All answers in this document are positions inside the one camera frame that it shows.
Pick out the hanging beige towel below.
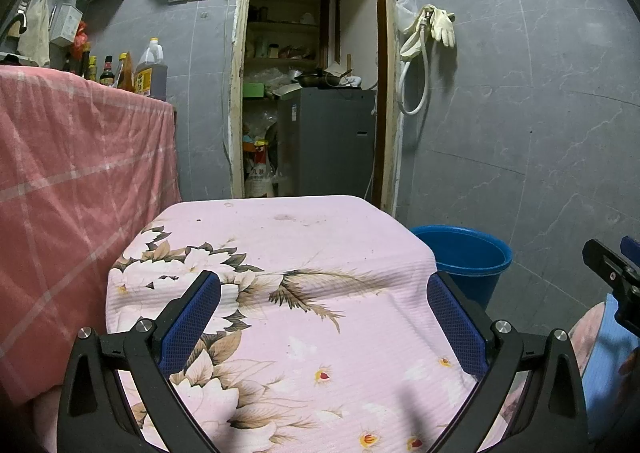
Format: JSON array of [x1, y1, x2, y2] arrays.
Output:
[[20, 0, 51, 68]]

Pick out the wooden shelf unit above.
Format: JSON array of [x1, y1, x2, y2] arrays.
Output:
[[245, 0, 331, 84]]

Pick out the wooden door frame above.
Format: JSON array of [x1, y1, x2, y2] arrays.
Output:
[[227, 0, 401, 216]]

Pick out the black wok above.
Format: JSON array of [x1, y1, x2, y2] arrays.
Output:
[[292, 67, 363, 90]]

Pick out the pink plaid cloth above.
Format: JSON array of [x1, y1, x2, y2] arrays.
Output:
[[0, 66, 182, 406]]

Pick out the white rice sack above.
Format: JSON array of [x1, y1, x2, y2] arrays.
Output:
[[245, 143, 278, 199]]

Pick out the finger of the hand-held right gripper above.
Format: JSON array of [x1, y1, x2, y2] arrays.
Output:
[[620, 234, 640, 264], [582, 238, 640, 299]]

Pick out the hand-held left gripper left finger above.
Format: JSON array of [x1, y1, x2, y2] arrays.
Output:
[[56, 270, 222, 453]]

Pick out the pink cloth covered table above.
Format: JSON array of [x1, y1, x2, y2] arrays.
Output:
[[37, 196, 531, 453]]

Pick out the red plastic bag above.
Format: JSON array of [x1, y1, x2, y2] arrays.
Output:
[[70, 22, 90, 65]]

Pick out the orange seasoning packet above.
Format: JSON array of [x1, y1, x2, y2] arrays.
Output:
[[116, 52, 136, 93]]

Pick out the blue plastic bucket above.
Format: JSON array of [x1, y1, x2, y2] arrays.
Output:
[[410, 226, 513, 311]]

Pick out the grey refrigerator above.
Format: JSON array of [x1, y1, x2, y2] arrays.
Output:
[[277, 87, 377, 199]]

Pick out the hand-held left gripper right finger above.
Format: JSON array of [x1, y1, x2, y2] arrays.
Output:
[[425, 270, 588, 453]]

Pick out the white wall box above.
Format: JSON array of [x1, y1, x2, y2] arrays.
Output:
[[49, 3, 83, 48]]

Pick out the cream rubber gloves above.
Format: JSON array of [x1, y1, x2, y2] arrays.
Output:
[[402, 4, 457, 48]]

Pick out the person's blue pink clothing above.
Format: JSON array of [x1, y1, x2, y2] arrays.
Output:
[[500, 293, 640, 453]]

